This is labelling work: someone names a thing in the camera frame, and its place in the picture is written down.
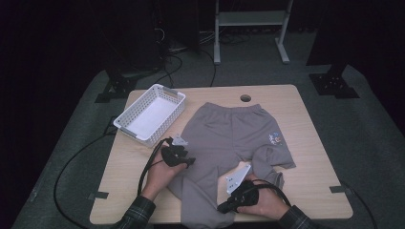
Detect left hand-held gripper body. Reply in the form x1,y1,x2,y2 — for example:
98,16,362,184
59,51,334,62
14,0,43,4
160,133,189,168

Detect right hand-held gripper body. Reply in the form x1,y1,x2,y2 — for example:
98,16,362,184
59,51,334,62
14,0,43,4
224,163,261,208

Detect grey pants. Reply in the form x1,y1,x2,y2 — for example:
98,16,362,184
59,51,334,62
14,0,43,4
167,101,297,229

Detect white perforated plastic basket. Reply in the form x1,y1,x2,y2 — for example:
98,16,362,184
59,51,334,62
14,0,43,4
113,83,187,149

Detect person's left hand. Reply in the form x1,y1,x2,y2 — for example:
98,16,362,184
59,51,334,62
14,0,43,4
141,144,189,202

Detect person's right hand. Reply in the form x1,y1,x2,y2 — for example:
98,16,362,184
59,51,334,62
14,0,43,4
237,173,291,221

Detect dark tape strip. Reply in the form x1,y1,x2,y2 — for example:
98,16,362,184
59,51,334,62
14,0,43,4
87,191,110,200
329,185,353,195

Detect black metal stand base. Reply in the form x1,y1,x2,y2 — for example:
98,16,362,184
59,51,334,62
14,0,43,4
95,68,160,104
307,31,361,99

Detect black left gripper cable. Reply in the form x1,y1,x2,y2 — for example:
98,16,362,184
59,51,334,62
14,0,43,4
137,136,175,197

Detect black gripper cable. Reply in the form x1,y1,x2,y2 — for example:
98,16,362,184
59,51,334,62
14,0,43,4
251,178,292,208
137,136,175,197

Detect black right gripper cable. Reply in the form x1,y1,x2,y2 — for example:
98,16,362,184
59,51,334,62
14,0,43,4
251,178,292,208

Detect bundle of floor cables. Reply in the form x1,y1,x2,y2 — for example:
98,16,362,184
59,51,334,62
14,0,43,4
149,28,252,90

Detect black floor cable loop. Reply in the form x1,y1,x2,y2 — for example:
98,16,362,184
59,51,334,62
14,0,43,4
53,128,117,229

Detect thin black floor cable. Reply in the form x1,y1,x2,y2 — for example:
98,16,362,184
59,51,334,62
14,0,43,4
342,182,379,229

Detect white metal stand frame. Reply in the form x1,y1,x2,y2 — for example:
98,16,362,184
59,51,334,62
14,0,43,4
213,0,294,66

